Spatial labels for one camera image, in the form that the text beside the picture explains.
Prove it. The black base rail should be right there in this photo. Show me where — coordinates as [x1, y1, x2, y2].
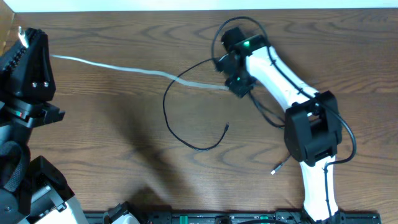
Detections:
[83, 202, 382, 224]

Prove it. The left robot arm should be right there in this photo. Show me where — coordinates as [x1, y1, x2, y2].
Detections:
[1, 28, 87, 223]

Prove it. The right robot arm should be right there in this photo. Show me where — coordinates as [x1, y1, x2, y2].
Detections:
[216, 27, 342, 223]

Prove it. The black cable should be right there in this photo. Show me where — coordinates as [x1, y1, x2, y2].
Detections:
[247, 90, 293, 175]
[162, 57, 230, 152]

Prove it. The cardboard panel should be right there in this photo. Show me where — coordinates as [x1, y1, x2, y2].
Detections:
[0, 0, 14, 54]

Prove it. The white cable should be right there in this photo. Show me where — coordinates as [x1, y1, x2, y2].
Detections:
[17, 26, 230, 91]

